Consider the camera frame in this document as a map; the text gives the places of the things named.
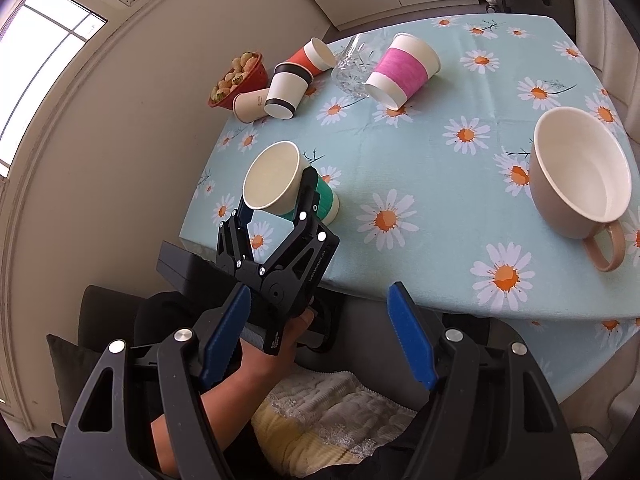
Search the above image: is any person's left hand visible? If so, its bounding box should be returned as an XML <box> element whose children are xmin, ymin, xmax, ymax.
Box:
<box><xmin>234</xmin><ymin>307</ymin><xmax>317</xmax><ymax>391</ymax></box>

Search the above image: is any large beige mug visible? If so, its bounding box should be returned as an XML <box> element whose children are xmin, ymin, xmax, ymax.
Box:
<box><xmin>528</xmin><ymin>107</ymin><xmax>633</xmax><ymax>274</ymax></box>

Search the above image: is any window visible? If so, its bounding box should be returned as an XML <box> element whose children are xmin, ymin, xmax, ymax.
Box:
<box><xmin>0</xmin><ymin>0</ymin><xmax>170</xmax><ymax>179</ymax></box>

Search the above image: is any black banded white paper cup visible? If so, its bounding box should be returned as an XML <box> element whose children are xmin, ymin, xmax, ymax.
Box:
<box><xmin>263</xmin><ymin>62</ymin><xmax>315</xmax><ymax>120</ymax></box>

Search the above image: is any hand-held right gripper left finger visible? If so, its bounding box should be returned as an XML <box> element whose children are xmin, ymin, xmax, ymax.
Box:
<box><xmin>52</xmin><ymin>284</ymin><xmax>252</xmax><ymax>480</ymax></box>

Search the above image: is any black chair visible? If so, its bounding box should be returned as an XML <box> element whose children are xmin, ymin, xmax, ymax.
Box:
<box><xmin>77</xmin><ymin>284</ymin><xmax>211</xmax><ymax>413</ymax></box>

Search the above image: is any plain beige paper cup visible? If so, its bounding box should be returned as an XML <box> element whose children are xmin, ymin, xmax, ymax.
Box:
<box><xmin>232</xmin><ymin>88</ymin><xmax>274</xmax><ymax>124</ymax></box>

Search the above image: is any pink sleeved paper cup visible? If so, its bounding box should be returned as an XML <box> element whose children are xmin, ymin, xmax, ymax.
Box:
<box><xmin>363</xmin><ymin>33</ymin><xmax>441</xmax><ymax>111</ymax></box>

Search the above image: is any orange paper cup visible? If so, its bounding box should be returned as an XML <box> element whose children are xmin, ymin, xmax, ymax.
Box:
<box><xmin>286</xmin><ymin>37</ymin><xmax>337</xmax><ymax>77</ymax></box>

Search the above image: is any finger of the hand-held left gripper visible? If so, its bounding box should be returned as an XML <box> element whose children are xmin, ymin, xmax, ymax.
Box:
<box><xmin>216</xmin><ymin>195</ymin><xmax>257</xmax><ymax>272</ymax></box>
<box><xmin>254</xmin><ymin>164</ymin><xmax>342</xmax><ymax>283</ymax></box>

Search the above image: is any clear cut glass cup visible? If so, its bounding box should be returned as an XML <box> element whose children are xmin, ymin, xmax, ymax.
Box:
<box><xmin>330</xmin><ymin>33</ymin><xmax>389</xmax><ymax>97</ymax></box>

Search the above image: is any green sleeved paper cup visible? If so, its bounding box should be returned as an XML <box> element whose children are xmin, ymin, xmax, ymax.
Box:
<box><xmin>242</xmin><ymin>141</ymin><xmax>341</xmax><ymax>226</ymax></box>

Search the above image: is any red bowl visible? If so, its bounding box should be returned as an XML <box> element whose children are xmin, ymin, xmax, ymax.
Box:
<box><xmin>208</xmin><ymin>50</ymin><xmax>273</xmax><ymax>110</ymax></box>

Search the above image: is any yellow white quilted cushion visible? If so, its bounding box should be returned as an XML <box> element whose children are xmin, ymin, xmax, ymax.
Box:
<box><xmin>249</xmin><ymin>364</ymin><xmax>419</xmax><ymax>467</ymax></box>

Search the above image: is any daisy print blue tablecloth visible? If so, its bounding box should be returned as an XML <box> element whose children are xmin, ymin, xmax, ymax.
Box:
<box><xmin>178</xmin><ymin>13</ymin><xmax>640</xmax><ymax>404</ymax></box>

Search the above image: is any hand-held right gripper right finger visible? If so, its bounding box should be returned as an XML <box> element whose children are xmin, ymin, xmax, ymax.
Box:
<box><xmin>387</xmin><ymin>281</ymin><xmax>583</xmax><ymax>480</ymax></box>

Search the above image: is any black pillow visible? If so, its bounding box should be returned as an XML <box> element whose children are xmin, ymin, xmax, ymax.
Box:
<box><xmin>46</xmin><ymin>333</ymin><xmax>101</xmax><ymax>428</ymax></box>

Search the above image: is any pile of puffed snacks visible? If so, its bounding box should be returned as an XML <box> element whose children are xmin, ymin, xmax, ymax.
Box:
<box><xmin>210</xmin><ymin>52</ymin><xmax>257</xmax><ymax>103</ymax></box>

